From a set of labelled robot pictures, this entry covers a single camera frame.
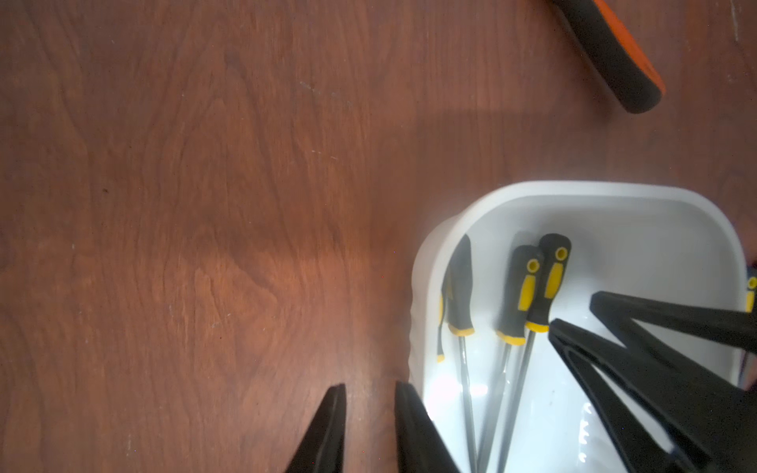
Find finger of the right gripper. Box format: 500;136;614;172
548;320;756;472
589;291;756;378

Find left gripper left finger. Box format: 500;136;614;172
286;384;347;473

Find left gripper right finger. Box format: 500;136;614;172
394;382;459;472

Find white plastic storage box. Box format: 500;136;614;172
408;181;748;472

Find yellow black file one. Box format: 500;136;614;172
443;235;478;472

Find yellow black file two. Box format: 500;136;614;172
477;244;544;472

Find orange black pliers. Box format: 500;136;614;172
554;0;666;114

